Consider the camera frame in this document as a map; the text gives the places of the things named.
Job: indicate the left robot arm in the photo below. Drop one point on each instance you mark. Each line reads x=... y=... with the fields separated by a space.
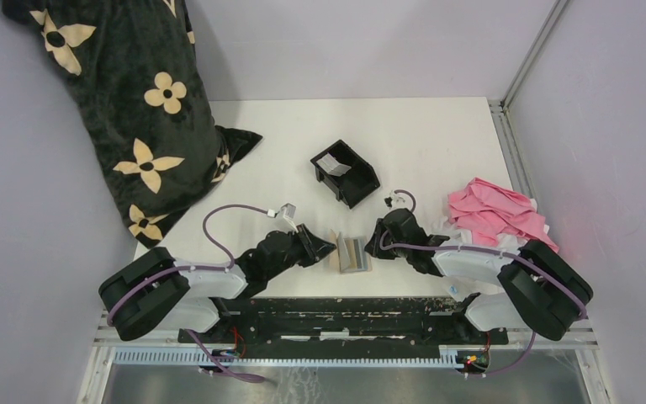
x=158 y=292

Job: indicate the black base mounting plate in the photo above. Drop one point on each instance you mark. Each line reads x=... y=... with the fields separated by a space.
x=346 y=328

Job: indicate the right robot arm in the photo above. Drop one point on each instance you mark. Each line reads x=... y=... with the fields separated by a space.
x=538 y=289

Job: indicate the stack of credit cards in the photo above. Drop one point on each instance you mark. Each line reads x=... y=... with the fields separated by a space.
x=331 y=166

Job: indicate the black floral blanket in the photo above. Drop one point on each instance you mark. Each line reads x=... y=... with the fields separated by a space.
x=131 y=69

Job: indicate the pink cloth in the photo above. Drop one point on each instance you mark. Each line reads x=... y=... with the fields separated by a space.
x=488 y=210

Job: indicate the black plastic tray box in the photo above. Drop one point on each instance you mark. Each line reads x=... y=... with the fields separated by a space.
x=351 y=178

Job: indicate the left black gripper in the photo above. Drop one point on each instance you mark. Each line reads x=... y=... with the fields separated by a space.
x=314 y=248

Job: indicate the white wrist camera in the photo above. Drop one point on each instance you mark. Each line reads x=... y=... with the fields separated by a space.
x=396 y=200
x=285 y=215

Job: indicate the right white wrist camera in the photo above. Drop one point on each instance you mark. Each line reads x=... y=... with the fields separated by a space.
x=396 y=200

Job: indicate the aluminium frame rail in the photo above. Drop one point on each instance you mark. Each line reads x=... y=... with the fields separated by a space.
x=500 y=109

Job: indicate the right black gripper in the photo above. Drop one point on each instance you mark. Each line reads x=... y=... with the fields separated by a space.
x=373 y=246

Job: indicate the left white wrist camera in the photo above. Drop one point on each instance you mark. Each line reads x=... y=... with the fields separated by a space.
x=285 y=215

